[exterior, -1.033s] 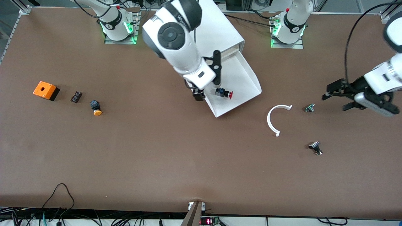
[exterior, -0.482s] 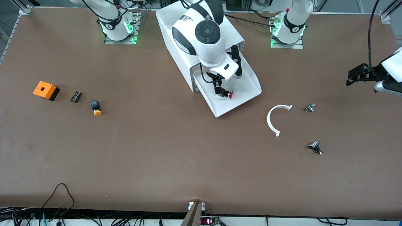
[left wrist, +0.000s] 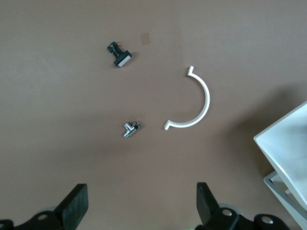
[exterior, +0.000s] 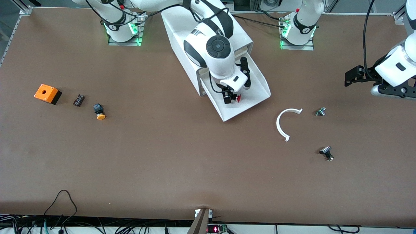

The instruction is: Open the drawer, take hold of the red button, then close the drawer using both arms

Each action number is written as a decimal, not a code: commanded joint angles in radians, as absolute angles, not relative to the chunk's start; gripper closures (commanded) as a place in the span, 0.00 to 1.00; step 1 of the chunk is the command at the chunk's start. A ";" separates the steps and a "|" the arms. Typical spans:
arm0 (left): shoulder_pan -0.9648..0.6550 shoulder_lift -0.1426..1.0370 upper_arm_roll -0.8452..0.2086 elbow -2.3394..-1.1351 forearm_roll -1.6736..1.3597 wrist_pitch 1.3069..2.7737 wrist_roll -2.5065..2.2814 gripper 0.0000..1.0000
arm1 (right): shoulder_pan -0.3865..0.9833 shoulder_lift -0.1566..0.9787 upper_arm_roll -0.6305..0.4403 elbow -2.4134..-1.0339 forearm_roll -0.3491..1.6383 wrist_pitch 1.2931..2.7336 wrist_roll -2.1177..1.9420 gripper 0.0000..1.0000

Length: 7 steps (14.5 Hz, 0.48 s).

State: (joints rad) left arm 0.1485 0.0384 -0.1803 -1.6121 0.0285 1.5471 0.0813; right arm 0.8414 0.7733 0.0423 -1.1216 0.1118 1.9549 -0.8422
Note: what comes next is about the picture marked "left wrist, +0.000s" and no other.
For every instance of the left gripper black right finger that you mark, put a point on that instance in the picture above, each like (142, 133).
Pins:
(205, 203)

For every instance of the small chrome tee fitting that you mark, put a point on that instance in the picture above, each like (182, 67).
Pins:
(130, 129)

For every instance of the clear tape patch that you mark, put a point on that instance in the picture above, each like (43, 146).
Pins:
(145, 38)

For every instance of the black left wrist camera bracket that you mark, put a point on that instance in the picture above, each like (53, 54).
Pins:
(227, 222)

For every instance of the white plastic drawer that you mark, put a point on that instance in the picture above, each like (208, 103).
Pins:
(287, 143)

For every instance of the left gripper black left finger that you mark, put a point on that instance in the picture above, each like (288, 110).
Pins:
(75, 206)

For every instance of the black button with grey cap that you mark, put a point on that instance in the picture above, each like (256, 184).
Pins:
(121, 57)

